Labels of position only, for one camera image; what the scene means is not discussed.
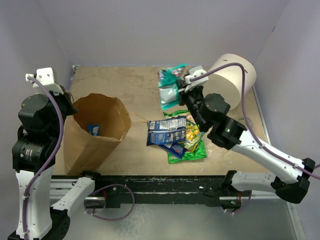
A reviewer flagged small bright blue packet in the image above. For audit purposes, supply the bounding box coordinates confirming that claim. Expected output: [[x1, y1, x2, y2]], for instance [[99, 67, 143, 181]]
[[87, 124, 100, 136]]

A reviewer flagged green tea candy bag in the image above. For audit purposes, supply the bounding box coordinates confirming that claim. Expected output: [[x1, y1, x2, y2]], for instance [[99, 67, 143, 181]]
[[179, 119, 205, 153]]

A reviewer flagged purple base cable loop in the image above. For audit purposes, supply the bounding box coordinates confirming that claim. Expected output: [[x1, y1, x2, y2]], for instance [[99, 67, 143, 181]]
[[83, 183, 136, 221]]

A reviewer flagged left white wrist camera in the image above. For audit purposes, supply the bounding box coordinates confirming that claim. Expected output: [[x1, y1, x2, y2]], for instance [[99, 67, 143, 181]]
[[25, 67, 64, 96]]

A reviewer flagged black aluminium frame rail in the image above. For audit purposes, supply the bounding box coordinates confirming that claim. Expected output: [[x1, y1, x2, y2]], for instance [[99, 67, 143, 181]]
[[49, 173, 293, 208]]

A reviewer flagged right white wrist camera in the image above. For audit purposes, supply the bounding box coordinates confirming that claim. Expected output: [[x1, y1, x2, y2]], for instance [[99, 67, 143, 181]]
[[183, 65, 209, 93]]

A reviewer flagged white cylindrical container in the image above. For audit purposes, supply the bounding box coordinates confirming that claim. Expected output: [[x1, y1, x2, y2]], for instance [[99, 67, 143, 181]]
[[204, 53, 257, 110]]

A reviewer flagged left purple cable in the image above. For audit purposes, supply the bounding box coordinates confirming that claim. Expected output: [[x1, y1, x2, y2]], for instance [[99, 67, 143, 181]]
[[21, 76, 63, 240]]

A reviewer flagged green Chuba chips bag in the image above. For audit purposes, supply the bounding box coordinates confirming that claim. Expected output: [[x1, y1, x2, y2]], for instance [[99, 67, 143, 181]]
[[163, 110, 207, 164]]

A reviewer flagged blue white snack packet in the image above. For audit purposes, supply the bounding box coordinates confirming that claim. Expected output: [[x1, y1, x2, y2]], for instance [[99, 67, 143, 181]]
[[146, 129, 186, 146]]

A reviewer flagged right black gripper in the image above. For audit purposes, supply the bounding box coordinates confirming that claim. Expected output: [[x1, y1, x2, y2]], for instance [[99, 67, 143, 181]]
[[175, 79, 207, 131]]

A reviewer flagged teal snack packet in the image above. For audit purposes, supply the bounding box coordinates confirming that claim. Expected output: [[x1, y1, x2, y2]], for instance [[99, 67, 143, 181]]
[[158, 63, 187, 110]]

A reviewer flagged brown paper bag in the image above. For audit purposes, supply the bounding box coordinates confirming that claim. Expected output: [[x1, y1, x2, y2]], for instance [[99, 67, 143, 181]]
[[63, 93, 134, 176]]

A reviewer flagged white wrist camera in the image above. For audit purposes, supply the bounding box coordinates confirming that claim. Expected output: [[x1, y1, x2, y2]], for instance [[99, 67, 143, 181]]
[[183, 65, 209, 93], [25, 67, 64, 96]]

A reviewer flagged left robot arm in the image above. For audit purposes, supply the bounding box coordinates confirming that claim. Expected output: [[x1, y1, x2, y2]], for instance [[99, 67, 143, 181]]
[[8, 84, 103, 240]]

